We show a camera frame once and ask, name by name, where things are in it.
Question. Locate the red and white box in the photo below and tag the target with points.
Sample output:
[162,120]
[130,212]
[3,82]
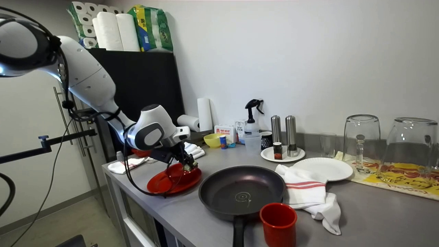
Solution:
[224,132]

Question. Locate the black dotted mug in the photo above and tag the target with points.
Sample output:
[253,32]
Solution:
[266,141]

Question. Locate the yellow and red dish towel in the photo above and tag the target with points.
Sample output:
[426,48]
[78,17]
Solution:
[404,183]

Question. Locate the white paper towel roll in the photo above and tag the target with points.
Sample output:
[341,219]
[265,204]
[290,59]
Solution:
[188,122]
[204,115]

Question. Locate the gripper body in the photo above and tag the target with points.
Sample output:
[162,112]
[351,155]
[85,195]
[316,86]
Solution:
[176,150]

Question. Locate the clear plastic measuring cup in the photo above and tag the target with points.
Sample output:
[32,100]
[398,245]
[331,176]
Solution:
[252,143]

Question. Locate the red cup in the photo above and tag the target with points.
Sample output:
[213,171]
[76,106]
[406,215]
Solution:
[278,226]

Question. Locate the white paper plate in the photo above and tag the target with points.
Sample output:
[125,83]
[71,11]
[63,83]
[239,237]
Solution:
[324,168]

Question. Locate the steel pepper mill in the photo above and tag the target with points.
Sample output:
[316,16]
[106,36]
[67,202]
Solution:
[275,128]
[291,135]

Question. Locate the small dark spice jar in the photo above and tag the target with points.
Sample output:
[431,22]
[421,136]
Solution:
[277,151]

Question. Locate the clear glass tumbler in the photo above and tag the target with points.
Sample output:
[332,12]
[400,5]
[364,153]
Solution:
[328,145]

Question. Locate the spray bottle with black trigger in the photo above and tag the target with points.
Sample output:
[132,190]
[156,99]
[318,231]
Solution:
[252,125]

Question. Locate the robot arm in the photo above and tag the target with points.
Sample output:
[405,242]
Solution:
[85,77]

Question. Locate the pack of toilet paper rolls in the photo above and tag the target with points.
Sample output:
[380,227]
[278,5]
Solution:
[84,24]

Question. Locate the large clear glass jar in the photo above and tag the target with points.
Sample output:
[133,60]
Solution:
[362,137]
[408,151]

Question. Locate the white cloth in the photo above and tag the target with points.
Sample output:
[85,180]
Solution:
[120,166]

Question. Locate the black frying pan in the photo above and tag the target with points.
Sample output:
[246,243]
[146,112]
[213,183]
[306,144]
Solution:
[240,192]

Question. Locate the pack of paper towel rolls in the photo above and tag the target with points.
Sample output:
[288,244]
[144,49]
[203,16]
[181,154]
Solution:
[116,32]

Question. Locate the small blue container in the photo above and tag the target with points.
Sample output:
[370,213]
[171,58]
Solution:
[223,142]

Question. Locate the stack of folded white towels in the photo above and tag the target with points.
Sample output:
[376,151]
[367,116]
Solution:
[195,150]

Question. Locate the small white plate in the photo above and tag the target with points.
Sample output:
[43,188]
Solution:
[267,155]

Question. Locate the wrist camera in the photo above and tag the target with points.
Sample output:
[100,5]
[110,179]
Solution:
[160,156]

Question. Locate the small red bowl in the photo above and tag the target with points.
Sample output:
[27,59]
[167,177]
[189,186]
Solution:
[140,152]

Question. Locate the yellow bowl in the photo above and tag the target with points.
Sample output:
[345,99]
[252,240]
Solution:
[212,141]

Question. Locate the yellow green sponge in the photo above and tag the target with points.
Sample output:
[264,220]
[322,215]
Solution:
[190,167]

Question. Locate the black stand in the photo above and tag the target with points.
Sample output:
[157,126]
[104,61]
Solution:
[44,143]

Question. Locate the black cabinet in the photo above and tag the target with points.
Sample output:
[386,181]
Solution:
[144,82]

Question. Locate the green wrapped paper pack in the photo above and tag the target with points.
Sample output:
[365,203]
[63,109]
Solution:
[152,29]

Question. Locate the white carton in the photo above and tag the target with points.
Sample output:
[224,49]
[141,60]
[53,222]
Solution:
[240,130]

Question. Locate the red shallow bowl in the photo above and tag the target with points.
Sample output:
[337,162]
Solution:
[171,181]

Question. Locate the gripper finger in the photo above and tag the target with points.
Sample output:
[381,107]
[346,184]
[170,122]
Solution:
[183,160]
[192,160]

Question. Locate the white towel with red stripes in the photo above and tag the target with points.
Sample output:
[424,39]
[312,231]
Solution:
[305,192]

